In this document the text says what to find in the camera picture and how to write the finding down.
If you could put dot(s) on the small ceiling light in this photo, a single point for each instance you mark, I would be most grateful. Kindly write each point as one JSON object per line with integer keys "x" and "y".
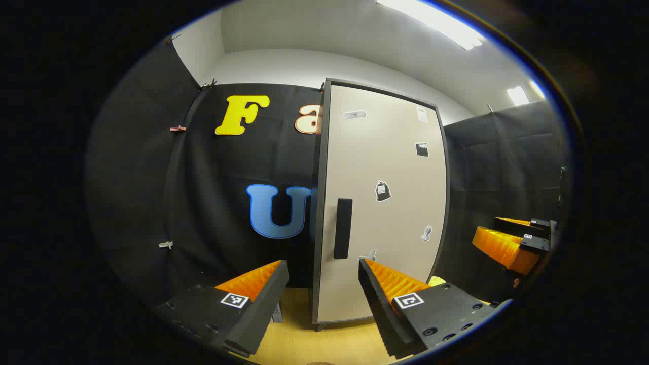
{"x": 517, "y": 95}

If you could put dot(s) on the black backdrop cloth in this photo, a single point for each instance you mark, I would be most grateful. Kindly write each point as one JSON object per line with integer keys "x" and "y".
{"x": 223, "y": 172}

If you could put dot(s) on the yellow object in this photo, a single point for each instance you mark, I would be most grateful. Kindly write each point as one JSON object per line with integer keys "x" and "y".
{"x": 437, "y": 280}

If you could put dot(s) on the black clip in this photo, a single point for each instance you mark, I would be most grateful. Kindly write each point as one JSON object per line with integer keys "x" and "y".
{"x": 209, "y": 84}

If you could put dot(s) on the pink clip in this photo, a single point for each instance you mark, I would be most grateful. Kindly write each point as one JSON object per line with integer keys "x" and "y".
{"x": 177, "y": 129}

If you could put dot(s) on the long ceiling light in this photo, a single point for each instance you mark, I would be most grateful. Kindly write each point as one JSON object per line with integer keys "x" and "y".
{"x": 436, "y": 23}

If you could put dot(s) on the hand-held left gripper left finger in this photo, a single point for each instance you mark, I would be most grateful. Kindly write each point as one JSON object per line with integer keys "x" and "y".
{"x": 258, "y": 309}

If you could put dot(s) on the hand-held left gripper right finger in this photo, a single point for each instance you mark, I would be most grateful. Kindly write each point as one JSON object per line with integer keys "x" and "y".
{"x": 377, "y": 299}

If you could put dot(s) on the purple book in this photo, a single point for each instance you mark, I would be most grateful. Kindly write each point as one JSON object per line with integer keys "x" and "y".
{"x": 277, "y": 313}

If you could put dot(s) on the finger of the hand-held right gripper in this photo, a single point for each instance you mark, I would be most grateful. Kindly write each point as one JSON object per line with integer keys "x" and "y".
{"x": 499, "y": 246}
{"x": 514, "y": 223}

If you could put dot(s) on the grey cabinet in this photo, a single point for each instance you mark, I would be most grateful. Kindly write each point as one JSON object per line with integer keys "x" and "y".
{"x": 315, "y": 284}

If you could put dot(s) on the beige cabinet door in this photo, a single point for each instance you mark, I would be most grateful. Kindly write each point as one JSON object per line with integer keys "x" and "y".
{"x": 385, "y": 152}

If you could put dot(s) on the white clip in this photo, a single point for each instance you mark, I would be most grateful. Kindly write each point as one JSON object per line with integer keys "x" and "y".
{"x": 166, "y": 245}

